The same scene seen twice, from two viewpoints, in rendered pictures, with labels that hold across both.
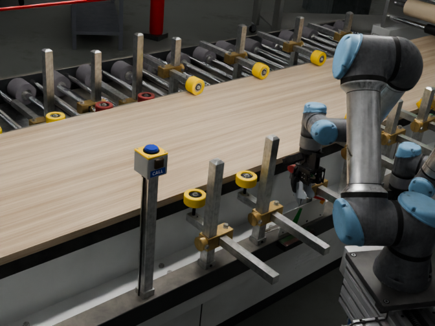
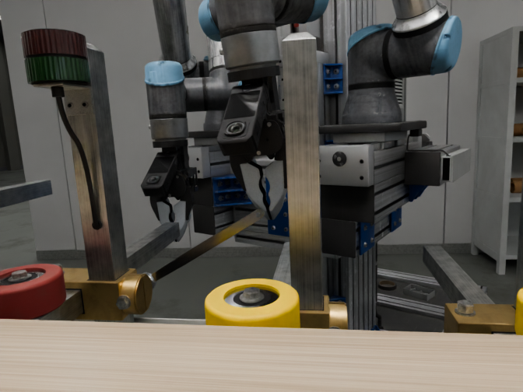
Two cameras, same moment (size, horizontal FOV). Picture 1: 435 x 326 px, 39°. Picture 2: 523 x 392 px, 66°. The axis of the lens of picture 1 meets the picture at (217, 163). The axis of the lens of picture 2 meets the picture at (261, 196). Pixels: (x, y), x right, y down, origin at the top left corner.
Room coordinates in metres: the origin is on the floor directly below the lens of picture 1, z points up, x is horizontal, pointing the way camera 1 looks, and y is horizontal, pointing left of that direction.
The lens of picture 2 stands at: (2.19, 0.15, 1.05)
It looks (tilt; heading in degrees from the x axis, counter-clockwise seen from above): 10 degrees down; 233
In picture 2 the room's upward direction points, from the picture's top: 3 degrees counter-clockwise
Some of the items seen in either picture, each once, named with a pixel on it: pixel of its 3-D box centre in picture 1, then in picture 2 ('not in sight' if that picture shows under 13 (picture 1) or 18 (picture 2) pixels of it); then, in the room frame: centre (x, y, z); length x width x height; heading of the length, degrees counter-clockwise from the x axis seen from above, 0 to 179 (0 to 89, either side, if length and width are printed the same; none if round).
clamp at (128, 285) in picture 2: (311, 187); (93, 293); (2.07, -0.37, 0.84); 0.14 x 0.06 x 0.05; 134
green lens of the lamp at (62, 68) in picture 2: not in sight; (58, 72); (2.09, -0.33, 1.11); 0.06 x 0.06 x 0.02
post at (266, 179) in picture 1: (263, 195); (306, 252); (1.88, -0.18, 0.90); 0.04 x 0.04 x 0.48; 44
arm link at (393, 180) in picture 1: (401, 180); (167, 130); (1.84, -0.63, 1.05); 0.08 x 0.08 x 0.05
